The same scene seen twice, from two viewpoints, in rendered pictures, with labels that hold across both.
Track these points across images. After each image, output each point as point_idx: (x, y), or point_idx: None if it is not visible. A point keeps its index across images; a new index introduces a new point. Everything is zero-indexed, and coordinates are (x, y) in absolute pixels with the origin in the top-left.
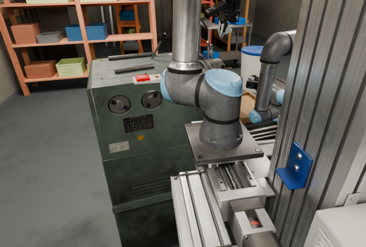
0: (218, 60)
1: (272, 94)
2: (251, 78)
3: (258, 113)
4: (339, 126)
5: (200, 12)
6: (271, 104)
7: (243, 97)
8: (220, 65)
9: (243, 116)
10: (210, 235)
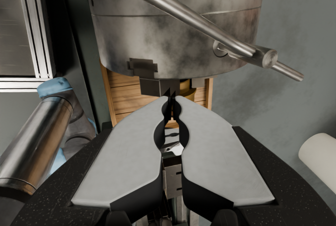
0: (194, 64)
1: (79, 149)
2: (174, 136)
3: (43, 97)
4: None
5: None
6: (77, 134)
7: None
8: (154, 58)
9: (122, 81)
10: None
